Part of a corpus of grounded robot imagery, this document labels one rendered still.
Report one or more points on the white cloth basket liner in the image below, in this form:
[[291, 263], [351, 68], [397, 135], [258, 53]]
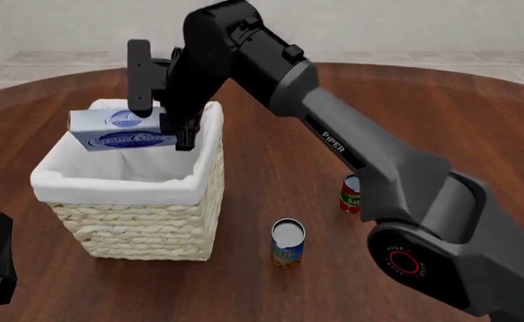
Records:
[[119, 191]]

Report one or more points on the red tomato sauce can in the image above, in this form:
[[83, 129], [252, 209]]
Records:
[[349, 201]]

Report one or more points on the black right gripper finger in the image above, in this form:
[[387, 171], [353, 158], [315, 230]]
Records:
[[185, 138]]

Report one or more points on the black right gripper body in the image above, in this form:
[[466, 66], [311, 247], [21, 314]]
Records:
[[182, 114]]

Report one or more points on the grey and black right robot arm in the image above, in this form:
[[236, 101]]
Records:
[[378, 161]]

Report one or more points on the alphabet soup can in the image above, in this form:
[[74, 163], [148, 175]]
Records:
[[288, 248]]

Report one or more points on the white blue cream cheese box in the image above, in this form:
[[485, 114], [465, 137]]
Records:
[[119, 134]]

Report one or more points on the woven cream wicker basket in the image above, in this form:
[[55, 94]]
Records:
[[146, 231]]

